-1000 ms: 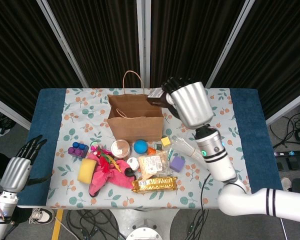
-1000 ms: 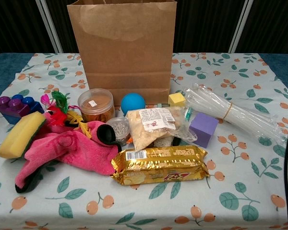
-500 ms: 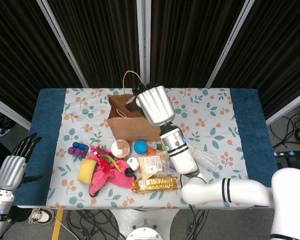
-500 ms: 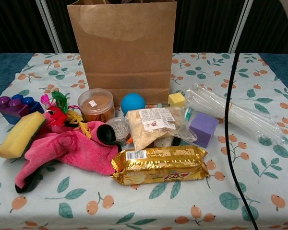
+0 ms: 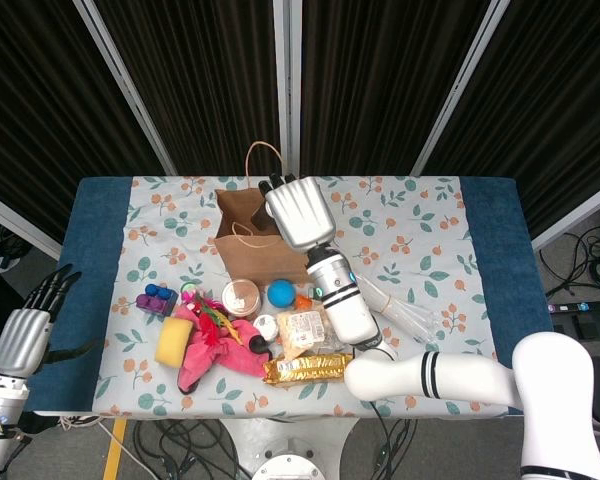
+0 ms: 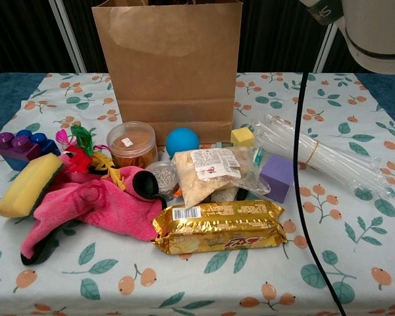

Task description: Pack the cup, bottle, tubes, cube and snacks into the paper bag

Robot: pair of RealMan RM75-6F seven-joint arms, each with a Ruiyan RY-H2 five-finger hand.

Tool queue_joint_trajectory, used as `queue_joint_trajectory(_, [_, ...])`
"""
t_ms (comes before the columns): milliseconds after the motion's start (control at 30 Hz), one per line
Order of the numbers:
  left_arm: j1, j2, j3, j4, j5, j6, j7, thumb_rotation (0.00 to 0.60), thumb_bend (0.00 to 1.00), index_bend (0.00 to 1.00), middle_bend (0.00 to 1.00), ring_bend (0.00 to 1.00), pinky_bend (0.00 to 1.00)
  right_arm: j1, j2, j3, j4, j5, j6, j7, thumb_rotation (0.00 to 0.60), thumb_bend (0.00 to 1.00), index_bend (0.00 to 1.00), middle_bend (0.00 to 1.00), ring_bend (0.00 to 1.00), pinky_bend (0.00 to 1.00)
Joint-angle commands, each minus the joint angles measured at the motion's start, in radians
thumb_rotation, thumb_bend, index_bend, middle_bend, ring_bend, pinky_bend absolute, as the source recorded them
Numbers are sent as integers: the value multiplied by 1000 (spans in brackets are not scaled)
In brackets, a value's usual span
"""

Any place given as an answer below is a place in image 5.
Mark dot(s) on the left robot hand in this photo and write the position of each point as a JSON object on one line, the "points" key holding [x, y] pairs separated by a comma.
{"points": [[20, 342]]}

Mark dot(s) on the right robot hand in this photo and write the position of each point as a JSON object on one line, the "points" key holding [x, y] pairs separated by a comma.
{"points": [[300, 215]]}

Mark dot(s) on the clear bagged snack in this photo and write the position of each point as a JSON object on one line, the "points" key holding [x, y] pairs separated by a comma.
{"points": [[300, 332]]}

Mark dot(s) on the gold biscuit package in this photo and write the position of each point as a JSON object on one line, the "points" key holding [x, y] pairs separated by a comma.
{"points": [[305, 370]]}

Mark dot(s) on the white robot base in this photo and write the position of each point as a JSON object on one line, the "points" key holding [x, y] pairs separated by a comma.
{"points": [[285, 435]]}

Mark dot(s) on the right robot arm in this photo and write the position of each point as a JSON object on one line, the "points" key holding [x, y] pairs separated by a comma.
{"points": [[350, 315]]}

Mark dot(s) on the brown paper bag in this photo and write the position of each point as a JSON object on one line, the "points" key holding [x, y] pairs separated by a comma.
{"points": [[250, 260]]}

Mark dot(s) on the blue ball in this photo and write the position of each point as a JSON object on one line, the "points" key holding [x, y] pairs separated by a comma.
{"points": [[281, 293]]}

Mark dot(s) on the orange snack packet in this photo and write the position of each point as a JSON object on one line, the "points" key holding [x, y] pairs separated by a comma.
{"points": [[302, 302]]}

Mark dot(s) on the clear jar of rubber bands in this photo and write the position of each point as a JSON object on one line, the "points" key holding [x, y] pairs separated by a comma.
{"points": [[240, 299]]}

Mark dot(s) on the small clear jar of clips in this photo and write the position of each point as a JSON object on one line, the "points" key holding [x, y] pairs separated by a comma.
{"points": [[266, 327]]}

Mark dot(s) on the purple toy block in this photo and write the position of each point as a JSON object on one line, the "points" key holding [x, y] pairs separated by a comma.
{"points": [[149, 304]]}

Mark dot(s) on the blue table cover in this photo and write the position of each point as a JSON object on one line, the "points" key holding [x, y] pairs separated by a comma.
{"points": [[90, 225]]}

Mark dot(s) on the colourful feather toy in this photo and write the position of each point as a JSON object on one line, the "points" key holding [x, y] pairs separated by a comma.
{"points": [[210, 320]]}

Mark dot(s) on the yellow floor tape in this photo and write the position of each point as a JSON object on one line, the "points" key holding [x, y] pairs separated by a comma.
{"points": [[114, 450]]}

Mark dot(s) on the floral tablecloth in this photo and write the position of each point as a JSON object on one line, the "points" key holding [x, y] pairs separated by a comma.
{"points": [[155, 240]]}

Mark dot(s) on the yellow sponge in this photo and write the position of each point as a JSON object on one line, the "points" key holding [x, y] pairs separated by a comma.
{"points": [[174, 342]]}

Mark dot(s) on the blue toy block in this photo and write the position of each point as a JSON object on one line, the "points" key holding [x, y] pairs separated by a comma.
{"points": [[167, 297]]}

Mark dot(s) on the black pleated curtain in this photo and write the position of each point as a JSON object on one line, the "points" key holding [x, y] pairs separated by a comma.
{"points": [[380, 75], [195, 75], [555, 100], [30, 100]]}

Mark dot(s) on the pink cloth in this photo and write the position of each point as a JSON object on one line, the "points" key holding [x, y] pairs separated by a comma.
{"points": [[220, 357]]}

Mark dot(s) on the black power strip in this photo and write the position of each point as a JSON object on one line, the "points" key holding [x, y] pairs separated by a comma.
{"points": [[585, 306]]}

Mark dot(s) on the grey metal partition rail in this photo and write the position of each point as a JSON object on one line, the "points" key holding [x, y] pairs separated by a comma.
{"points": [[575, 215], [20, 225]]}

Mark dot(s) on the grey metal partition post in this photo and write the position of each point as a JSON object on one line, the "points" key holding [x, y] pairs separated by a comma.
{"points": [[286, 75], [126, 85], [460, 85]]}

